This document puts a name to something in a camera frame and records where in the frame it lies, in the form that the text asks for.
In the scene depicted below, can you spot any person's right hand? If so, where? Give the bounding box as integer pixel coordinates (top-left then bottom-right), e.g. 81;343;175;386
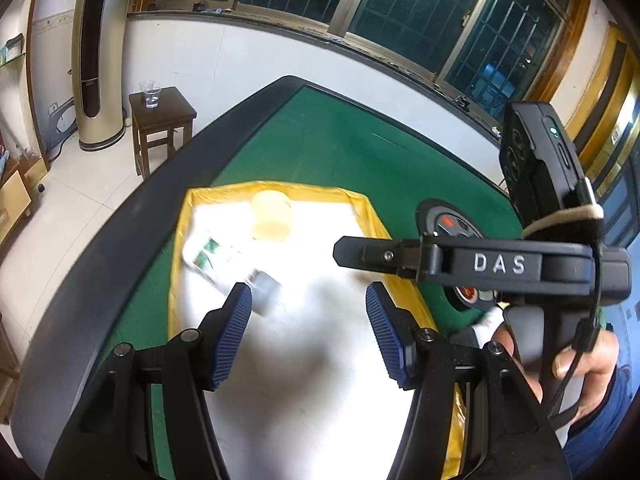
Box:
492;325;621;421

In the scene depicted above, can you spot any black cable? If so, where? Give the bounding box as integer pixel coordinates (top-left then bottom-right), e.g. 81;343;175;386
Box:
547;260;603;421

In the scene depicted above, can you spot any wooden wall shelf unit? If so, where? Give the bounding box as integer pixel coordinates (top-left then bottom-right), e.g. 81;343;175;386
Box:
0;30;51;261

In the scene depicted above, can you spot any white bottle with silver cap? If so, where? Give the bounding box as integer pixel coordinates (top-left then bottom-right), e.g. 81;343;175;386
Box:
181;230;283;318

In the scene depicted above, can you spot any beige elastic band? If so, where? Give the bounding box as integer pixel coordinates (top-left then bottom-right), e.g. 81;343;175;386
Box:
522;206;604;241

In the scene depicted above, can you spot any round black table control panel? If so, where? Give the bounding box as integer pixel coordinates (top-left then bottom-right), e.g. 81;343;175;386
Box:
415;199;506;311

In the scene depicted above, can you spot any wooden stool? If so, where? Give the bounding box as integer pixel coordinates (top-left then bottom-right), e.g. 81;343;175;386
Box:
129;86;196;181

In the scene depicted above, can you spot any tower air conditioner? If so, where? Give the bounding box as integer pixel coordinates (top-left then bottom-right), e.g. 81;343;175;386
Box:
71;0;126;152

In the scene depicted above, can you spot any person's right forearm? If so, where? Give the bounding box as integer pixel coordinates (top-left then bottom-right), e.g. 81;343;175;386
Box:
562;367;635;478

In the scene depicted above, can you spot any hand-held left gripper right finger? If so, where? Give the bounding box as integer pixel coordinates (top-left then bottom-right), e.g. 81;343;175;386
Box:
365;282;573;480

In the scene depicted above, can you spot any pale yellow plastic cup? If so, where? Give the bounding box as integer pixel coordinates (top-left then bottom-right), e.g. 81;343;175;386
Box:
250;190;296;242

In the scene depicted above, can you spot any yellow edged white tray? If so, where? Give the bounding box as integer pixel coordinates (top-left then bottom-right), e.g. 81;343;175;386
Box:
167;180;468;466

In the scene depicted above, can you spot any wooden framed window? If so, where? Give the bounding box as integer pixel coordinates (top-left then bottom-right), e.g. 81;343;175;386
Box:
127;0;591;126

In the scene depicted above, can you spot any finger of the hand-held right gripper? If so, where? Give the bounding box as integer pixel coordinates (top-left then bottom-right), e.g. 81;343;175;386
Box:
333;235;445;283

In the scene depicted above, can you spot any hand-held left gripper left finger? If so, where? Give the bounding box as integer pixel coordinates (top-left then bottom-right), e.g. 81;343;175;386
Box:
45;282;253;480

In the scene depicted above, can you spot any wooden framed door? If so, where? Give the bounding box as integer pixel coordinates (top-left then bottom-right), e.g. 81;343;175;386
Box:
565;25;640;201

